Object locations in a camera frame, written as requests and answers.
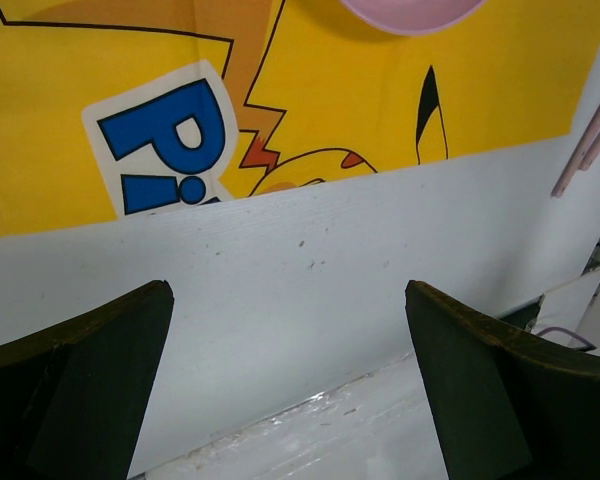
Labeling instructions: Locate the knife with pink handle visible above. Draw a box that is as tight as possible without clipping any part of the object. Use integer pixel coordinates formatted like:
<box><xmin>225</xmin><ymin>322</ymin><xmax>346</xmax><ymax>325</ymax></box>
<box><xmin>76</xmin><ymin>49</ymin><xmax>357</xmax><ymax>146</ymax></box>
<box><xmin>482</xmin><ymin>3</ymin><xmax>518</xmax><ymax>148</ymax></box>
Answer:
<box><xmin>551</xmin><ymin>102</ymin><xmax>600</xmax><ymax>198</ymax></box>

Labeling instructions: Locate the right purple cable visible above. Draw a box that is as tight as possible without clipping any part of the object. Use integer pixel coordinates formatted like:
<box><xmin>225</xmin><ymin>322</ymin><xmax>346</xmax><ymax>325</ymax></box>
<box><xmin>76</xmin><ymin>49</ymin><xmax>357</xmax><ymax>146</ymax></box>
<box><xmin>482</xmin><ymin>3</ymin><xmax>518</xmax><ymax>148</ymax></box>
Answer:
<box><xmin>534</xmin><ymin>325</ymin><xmax>599</xmax><ymax>352</ymax></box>

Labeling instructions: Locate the yellow cartoon print cloth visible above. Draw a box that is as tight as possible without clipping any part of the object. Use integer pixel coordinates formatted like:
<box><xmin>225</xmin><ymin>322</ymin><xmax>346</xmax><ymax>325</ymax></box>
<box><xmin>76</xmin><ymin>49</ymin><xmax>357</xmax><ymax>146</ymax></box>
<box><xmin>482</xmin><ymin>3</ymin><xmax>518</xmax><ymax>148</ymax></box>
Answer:
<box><xmin>0</xmin><ymin>1</ymin><xmax>600</xmax><ymax>238</ymax></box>

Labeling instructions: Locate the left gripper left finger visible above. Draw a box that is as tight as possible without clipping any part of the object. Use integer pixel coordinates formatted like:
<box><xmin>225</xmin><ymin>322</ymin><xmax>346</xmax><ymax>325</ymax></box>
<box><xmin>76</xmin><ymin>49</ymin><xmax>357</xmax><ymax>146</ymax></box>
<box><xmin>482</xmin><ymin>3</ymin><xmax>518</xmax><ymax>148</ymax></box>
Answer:
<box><xmin>0</xmin><ymin>280</ymin><xmax>174</xmax><ymax>479</ymax></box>

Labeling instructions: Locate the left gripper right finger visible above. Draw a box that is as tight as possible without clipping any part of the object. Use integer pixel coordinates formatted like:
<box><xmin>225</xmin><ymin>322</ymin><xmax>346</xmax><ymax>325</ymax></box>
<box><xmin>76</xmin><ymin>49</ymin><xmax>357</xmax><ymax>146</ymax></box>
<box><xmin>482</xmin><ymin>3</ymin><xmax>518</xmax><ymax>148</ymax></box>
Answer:
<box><xmin>405</xmin><ymin>280</ymin><xmax>600</xmax><ymax>479</ymax></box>

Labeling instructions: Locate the pink round plate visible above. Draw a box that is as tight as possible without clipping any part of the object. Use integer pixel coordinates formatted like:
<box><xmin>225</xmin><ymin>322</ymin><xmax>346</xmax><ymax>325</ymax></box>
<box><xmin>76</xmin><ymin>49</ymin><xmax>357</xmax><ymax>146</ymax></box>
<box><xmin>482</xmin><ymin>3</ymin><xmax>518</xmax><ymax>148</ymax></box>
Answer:
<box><xmin>341</xmin><ymin>0</ymin><xmax>484</xmax><ymax>36</ymax></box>

